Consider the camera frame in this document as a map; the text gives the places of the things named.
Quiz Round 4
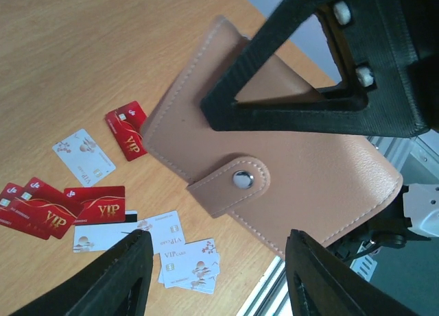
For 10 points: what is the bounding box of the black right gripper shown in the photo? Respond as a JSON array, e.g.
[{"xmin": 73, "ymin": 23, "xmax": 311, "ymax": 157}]
[{"xmin": 200, "ymin": 0, "xmax": 438, "ymax": 138}]

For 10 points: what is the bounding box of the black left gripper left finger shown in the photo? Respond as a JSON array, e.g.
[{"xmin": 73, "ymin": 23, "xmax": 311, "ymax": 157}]
[{"xmin": 13, "ymin": 230, "xmax": 153, "ymax": 315}]

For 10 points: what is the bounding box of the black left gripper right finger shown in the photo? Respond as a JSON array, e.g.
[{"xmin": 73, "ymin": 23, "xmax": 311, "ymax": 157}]
[{"xmin": 285, "ymin": 230, "xmax": 415, "ymax": 315}]

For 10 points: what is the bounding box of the pink leather card holder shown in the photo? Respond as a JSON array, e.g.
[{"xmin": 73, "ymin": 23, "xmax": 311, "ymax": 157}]
[{"xmin": 141, "ymin": 16, "xmax": 403, "ymax": 246}]

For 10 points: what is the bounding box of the white card under arm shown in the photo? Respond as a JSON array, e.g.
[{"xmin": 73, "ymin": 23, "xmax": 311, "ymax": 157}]
[{"xmin": 137, "ymin": 210, "xmax": 186, "ymax": 254}]

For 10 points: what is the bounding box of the white VIP card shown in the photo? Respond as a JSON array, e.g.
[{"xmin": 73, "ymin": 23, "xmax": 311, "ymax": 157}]
[{"xmin": 73, "ymin": 210, "xmax": 137, "ymax": 253}]

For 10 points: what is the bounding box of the white card pile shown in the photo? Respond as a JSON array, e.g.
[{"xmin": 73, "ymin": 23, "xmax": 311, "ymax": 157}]
[{"xmin": 159, "ymin": 238, "xmax": 220, "ymax": 294}]

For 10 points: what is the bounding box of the red VIP card near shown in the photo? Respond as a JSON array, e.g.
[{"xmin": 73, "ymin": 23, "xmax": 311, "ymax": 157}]
[{"xmin": 64, "ymin": 186, "xmax": 126, "ymax": 226}]

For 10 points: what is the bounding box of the red vip card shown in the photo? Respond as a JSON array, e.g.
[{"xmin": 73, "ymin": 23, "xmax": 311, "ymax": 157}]
[
  {"xmin": 64, "ymin": 186, "xmax": 126, "ymax": 226},
  {"xmin": 104, "ymin": 101, "xmax": 147, "ymax": 162},
  {"xmin": 8, "ymin": 177, "xmax": 84, "ymax": 239},
  {"xmin": 1, "ymin": 182, "xmax": 50, "ymax": 240}
]

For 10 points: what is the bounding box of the red VIP card left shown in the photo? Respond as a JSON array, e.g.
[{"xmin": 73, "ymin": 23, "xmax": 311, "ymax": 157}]
[{"xmin": 1, "ymin": 182, "xmax": 50, "ymax": 240}]

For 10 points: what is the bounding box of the red VIP card right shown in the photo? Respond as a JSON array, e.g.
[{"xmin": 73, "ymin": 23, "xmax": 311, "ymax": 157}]
[{"xmin": 8, "ymin": 177, "xmax": 84, "ymax": 239}]

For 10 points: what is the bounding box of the white blossom card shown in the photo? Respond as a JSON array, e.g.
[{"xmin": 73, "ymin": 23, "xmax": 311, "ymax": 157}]
[{"xmin": 52, "ymin": 129, "xmax": 116, "ymax": 187}]

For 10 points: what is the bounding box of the red VIP card far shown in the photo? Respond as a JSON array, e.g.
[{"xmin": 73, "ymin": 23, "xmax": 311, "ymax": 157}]
[{"xmin": 104, "ymin": 101, "xmax": 147, "ymax": 162}]

